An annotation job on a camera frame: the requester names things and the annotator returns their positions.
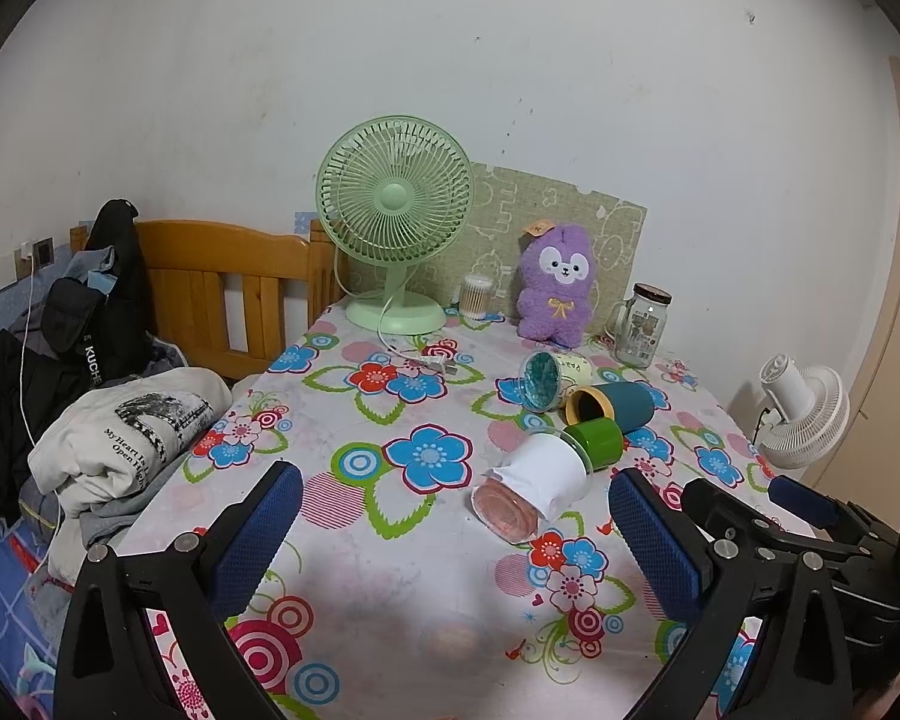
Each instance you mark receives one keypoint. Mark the glass jar mug with lid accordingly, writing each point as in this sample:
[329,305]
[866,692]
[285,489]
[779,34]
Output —
[641,330]

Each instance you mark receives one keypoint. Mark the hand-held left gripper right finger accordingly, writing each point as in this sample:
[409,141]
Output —
[656,547]

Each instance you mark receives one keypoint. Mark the white charger plug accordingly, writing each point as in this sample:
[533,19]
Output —
[27,252]

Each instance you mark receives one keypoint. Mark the blue bed sheet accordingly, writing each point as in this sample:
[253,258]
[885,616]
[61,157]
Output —
[0,600]

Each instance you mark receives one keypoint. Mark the wooden bed headboard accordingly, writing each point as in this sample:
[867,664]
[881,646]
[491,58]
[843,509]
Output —
[195,247]

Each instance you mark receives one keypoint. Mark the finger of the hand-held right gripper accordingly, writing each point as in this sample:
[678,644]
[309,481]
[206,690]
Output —
[802,499]
[727,510]

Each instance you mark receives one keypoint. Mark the black jacket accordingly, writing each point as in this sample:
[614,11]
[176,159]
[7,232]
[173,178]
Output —
[0,405]

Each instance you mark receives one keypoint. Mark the purple plush toy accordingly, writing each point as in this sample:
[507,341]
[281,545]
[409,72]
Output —
[559,300]

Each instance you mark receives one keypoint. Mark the white printed sweatshirt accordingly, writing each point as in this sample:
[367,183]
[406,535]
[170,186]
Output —
[135,427]

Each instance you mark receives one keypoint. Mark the teal cup with yellow rim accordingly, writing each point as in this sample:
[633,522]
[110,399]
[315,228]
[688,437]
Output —
[630,405]

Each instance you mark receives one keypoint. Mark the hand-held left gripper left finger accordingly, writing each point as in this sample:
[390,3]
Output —
[259,532]

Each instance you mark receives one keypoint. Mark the black wall socket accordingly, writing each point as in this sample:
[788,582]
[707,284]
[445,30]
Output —
[44,253]

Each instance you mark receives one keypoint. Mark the white clip fan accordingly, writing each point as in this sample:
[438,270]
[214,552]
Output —
[810,412]

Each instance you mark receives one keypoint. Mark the clear cup with white sleeve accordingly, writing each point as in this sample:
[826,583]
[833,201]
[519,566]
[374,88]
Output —
[540,476]

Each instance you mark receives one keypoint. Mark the green desk fan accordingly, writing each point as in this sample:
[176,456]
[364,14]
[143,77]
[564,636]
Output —
[394,199]

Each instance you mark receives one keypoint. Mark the grey clothes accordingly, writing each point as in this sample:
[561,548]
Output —
[112,517]

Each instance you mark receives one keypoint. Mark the green cup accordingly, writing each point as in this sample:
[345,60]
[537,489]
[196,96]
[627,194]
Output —
[600,442]

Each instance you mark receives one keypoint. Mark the pale cup with teal lid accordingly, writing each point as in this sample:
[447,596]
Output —
[570,371]

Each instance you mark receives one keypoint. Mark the cotton swab container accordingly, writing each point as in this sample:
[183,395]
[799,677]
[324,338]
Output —
[477,298]

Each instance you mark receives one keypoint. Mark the floral tablecloth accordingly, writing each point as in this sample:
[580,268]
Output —
[420,577]

